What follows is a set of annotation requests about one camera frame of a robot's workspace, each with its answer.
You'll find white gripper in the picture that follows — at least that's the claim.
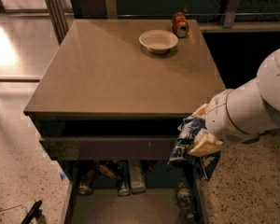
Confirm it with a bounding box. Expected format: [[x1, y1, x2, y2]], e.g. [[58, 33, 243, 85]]
[[187, 89, 259, 157]]

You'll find blue chip bag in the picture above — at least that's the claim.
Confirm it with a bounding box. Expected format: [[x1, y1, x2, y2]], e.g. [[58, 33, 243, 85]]
[[168, 116, 212, 180]]

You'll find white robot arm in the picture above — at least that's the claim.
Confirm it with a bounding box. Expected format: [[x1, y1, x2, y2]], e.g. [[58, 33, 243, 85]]
[[188, 49, 280, 157]]

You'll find open middle drawer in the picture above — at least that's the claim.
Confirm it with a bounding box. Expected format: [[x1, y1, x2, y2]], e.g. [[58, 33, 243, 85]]
[[64, 161, 208, 224]]

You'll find silver can in drawer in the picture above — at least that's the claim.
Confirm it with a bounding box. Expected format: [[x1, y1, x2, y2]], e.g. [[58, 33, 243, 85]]
[[128, 161, 146, 194]]

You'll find dark can in drawer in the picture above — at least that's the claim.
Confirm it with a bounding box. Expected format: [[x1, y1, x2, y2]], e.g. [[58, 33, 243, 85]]
[[117, 161, 130, 197]]

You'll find grey drawer cabinet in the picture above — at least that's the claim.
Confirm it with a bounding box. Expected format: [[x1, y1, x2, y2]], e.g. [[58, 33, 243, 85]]
[[23, 19, 227, 224]]

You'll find brown snack bag in drawer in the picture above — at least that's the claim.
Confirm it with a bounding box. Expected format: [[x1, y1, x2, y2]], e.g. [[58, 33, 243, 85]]
[[95, 161, 117, 178]]

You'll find can in drawer left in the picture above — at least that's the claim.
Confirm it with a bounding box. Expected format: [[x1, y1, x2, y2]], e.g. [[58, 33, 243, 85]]
[[77, 162, 94, 196]]

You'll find closed top drawer front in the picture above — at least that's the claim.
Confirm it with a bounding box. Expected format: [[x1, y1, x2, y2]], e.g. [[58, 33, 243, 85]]
[[40, 136, 175, 161]]

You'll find red soda can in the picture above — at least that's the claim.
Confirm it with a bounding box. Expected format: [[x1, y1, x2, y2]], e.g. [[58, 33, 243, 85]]
[[172, 12, 189, 38]]

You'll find blue tape piece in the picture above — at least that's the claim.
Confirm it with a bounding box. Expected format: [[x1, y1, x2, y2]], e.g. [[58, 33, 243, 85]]
[[59, 172, 67, 180]]

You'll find black tool on floor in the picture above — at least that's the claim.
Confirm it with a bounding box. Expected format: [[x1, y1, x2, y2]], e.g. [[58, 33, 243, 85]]
[[21, 200, 42, 224]]

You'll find thin floor cable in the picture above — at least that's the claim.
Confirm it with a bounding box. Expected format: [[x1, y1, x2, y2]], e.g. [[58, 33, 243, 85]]
[[0, 204, 28, 214]]

